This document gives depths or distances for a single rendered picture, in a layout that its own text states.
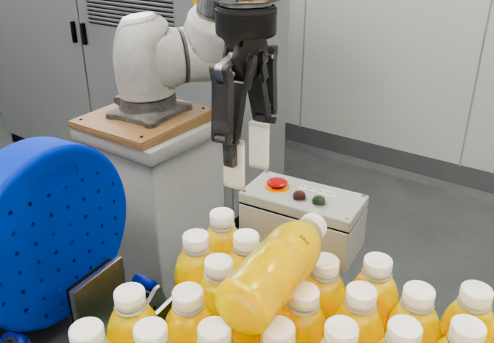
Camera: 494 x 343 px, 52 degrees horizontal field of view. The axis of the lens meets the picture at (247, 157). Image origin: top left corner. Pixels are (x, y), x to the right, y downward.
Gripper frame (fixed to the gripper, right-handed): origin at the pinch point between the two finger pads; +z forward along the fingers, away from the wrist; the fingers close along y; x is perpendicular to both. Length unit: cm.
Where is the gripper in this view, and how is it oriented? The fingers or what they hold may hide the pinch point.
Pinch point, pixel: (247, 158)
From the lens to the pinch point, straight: 69.4
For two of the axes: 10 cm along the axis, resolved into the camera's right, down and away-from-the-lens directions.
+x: 8.7, 2.0, -4.5
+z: 0.1, 9.1, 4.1
